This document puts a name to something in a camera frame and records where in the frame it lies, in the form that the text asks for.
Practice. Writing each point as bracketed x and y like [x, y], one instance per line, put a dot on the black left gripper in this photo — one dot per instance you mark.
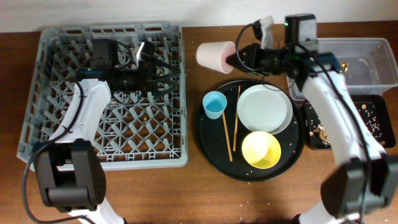
[148, 82]

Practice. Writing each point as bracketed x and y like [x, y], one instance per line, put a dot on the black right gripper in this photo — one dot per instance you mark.
[252, 53]

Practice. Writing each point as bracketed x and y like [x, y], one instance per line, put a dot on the pink plastic cup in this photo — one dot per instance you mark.
[213, 55]

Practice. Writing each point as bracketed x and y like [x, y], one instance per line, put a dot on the light blue plastic cup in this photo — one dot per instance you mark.
[214, 103]

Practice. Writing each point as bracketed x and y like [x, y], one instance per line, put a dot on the yellow plastic bowl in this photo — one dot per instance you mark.
[261, 150]

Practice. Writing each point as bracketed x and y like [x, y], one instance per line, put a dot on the gold snack wrapper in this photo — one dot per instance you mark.
[344, 67]

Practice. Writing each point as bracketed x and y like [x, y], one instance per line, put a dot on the rice and nut food scraps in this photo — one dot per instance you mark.
[321, 133]

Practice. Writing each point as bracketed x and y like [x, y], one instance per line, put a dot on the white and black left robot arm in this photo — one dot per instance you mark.
[69, 174]

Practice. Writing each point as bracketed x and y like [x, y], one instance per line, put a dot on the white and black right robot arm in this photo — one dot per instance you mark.
[365, 178]

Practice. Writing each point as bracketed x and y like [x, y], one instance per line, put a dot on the grey plastic dishwasher rack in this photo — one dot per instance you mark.
[135, 130]

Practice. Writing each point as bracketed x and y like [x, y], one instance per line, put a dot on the clear plastic waste bin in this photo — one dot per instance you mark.
[372, 67]

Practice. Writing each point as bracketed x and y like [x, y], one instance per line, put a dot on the black rectangular food-waste tray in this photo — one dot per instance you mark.
[376, 99]

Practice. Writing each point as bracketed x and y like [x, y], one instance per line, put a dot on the grey round plate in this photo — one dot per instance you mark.
[264, 108]

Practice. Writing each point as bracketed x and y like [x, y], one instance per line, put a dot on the left wooden chopstick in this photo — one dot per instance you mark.
[227, 137]

